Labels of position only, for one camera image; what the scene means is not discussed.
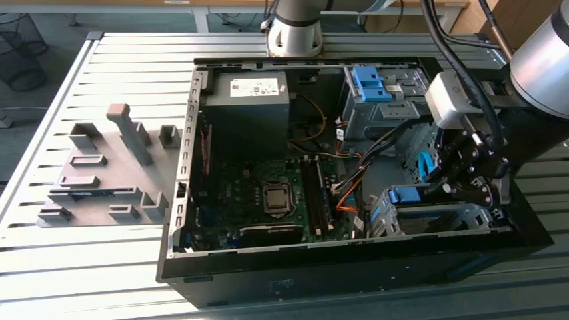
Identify grey power supply unit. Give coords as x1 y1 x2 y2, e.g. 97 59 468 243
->
202 69 294 154

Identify white frame desk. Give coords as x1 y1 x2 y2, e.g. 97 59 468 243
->
62 0 472 34

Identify red twisted wire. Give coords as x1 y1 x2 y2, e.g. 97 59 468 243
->
199 125 214 178

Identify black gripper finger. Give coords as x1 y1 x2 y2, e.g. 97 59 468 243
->
427 128 491 194
444 175 512 208

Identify black wire mesh bin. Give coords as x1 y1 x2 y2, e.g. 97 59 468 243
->
0 29 50 93

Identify black cable bundle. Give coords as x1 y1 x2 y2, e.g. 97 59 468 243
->
330 114 436 197

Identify green motherboard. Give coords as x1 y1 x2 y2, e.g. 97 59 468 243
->
194 155 360 251

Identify grey parts rack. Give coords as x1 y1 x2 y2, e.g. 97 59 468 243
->
38 102 185 230

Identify blue data wire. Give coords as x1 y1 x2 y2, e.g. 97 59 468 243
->
418 151 436 185

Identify black PC case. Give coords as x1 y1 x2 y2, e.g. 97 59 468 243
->
154 55 556 309

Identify blue RAM stick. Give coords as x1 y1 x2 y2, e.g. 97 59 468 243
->
66 189 118 201

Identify silver disk bay cage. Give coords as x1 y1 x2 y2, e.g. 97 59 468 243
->
368 181 496 238

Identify brown wooden cabinet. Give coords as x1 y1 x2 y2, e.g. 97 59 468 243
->
451 0 564 51

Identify silver CPU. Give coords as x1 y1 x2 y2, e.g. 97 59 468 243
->
266 189 290 209

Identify hard disk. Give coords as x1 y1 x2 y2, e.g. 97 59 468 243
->
371 185 472 234

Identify silver optical drive cage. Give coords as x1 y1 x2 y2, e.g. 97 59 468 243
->
342 65 440 143

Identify black graphics card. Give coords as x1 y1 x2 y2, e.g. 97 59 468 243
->
239 223 307 248

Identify red wires with white tag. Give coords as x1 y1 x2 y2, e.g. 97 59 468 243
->
334 116 364 160

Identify yellow wire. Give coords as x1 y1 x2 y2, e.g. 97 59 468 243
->
288 93 330 145

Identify black CPU socket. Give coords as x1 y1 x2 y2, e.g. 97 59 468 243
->
260 180 296 218

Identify white floor cable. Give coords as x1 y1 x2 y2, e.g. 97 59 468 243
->
0 105 50 116

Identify orange wire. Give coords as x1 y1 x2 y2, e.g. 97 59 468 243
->
336 179 363 213

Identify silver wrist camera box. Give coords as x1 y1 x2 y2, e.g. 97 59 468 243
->
424 71 487 130

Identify blue plastic drive latch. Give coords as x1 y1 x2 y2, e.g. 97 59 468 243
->
352 66 395 103

